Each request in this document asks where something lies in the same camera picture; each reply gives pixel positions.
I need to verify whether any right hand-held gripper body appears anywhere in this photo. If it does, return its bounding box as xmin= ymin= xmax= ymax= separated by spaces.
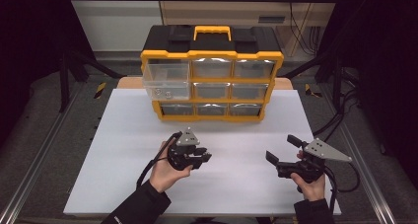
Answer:
xmin=276 ymin=136 xmax=353 ymax=183

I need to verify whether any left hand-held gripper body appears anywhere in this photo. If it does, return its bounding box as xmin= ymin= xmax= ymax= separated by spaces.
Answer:
xmin=167 ymin=126 xmax=202 ymax=172

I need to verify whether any clear plastic pulled drawer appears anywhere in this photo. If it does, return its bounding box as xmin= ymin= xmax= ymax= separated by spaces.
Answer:
xmin=142 ymin=59 xmax=192 ymax=102

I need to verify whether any yellow black organizer cabinet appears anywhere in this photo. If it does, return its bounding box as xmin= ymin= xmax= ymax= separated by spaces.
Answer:
xmin=140 ymin=24 xmax=285 ymax=123

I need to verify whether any person's right hand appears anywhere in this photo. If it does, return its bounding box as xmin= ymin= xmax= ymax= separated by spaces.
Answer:
xmin=289 ymin=149 xmax=327 ymax=202

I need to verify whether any person's left hand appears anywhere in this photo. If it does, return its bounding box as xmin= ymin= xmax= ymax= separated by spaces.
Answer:
xmin=148 ymin=139 xmax=194 ymax=193

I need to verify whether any yellow black tape marker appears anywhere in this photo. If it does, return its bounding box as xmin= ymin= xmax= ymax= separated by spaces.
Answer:
xmin=304 ymin=83 xmax=323 ymax=99
xmin=94 ymin=81 xmax=108 ymax=100

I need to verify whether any black metal stand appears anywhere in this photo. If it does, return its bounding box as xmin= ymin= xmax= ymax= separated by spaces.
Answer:
xmin=58 ymin=47 xmax=126 ymax=113
xmin=282 ymin=49 xmax=345 ymax=112

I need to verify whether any set of clear small drawers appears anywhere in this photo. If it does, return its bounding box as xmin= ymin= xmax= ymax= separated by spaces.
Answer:
xmin=160 ymin=57 xmax=275 ymax=117

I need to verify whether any black curtain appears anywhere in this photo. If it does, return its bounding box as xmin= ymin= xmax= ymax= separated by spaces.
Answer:
xmin=0 ymin=0 xmax=97 ymax=149
xmin=316 ymin=0 xmax=418 ymax=188

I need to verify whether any light wooden cabinet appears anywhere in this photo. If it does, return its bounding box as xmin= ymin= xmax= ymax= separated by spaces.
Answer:
xmin=157 ymin=0 xmax=343 ymax=58

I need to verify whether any left hand-held gripper cable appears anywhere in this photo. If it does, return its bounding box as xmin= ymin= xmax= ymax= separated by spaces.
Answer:
xmin=135 ymin=130 xmax=183 ymax=190

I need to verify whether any hand-held gripper cable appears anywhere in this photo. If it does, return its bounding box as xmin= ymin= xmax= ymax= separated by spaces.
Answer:
xmin=135 ymin=130 xmax=183 ymax=190
xmin=323 ymin=160 xmax=361 ymax=215

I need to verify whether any bundle of black floor cables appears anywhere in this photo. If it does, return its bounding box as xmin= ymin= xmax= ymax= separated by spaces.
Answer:
xmin=312 ymin=69 xmax=360 ymax=137

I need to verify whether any right hand-held gripper cable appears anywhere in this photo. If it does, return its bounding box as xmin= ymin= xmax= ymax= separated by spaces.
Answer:
xmin=323 ymin=160 xmax=361 ymax=215

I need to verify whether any aluminium rail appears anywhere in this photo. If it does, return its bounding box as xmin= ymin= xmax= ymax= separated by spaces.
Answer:
xmin=319 ymin=84 xmax=398 ymax=224
xmin=0 ymin=80 xmax=87 ymax=224

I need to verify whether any bundle of black wall cables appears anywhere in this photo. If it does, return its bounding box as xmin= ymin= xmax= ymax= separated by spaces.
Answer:
xmin=286 ymin=0 xmax=326 ymax=57

